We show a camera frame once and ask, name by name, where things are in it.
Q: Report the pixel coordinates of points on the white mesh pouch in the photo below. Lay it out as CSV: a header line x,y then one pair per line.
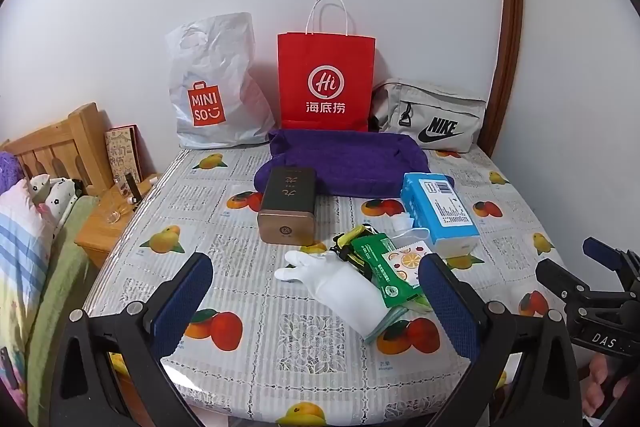
x,y
400,224

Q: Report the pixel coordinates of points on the green sachet packet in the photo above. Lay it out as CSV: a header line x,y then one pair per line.
x,y
380,259

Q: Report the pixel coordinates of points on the purple towel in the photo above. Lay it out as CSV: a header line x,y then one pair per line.
x,y
350,162

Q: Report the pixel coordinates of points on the pastel striped blanket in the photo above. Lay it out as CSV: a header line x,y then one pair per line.
x,y
20,267

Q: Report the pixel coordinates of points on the purple knit cloth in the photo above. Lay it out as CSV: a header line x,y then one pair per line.
x,y
9,169

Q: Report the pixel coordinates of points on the green blanket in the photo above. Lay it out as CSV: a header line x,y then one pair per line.
x,y
60,287

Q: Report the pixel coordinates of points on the black and gold tin box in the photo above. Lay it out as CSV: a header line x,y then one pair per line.
x,y
287,202

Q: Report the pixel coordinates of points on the grey waist bag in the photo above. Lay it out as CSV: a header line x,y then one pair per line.
x,y
430,112

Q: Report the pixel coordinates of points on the blue tissue pack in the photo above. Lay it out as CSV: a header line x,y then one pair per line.
x,y
440,212

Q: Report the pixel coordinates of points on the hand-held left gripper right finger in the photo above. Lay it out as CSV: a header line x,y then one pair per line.
x,y
445,302

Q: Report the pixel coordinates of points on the illustrated book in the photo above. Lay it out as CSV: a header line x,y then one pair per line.
x,y
122,154

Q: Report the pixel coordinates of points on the brown wooden door frame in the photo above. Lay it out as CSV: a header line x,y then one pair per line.
x,y
507,32

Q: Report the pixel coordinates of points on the white glove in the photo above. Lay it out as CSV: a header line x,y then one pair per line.
x,y
340,289

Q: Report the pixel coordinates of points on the red paper bag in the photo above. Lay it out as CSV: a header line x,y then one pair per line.
x,y
325,57

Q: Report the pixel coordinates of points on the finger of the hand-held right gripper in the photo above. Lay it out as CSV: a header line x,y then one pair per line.
x,y
560,279
597,251

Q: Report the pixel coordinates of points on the person's right hand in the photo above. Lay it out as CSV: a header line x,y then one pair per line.
x,y
597,379

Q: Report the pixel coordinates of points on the white plastic shopping bag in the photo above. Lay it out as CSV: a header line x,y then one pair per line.
x,y
220,72

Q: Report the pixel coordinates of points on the clear glass cup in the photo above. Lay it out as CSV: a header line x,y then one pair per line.
x,y
112,213

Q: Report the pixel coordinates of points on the fruit print tablecloth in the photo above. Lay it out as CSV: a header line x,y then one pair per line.
x,y
280,357

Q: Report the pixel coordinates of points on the wooden bed headboard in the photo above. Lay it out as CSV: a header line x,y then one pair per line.
x,y
55,147

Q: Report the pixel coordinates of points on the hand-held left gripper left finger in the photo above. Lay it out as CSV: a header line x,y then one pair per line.
x,y
182,302

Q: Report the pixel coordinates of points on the wooden nightstand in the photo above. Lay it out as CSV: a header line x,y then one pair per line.
x,y
107,232

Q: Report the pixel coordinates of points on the white spotted plush toy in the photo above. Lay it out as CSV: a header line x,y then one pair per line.
x,y
55,197

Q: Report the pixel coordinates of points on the fruit print sachet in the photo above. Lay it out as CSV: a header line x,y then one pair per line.
x,y
407,259

